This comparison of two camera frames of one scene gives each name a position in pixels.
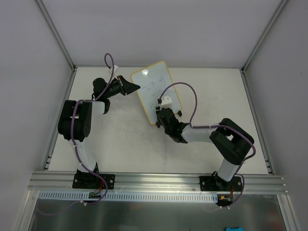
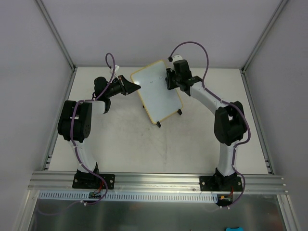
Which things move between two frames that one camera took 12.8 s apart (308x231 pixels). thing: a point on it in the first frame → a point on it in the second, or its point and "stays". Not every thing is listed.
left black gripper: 122,85 stays
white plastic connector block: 166,102 → 177,57
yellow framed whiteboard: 152,80 stays
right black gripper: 166,111 → 170,78
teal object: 236,229 stays
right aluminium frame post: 264,36 stays
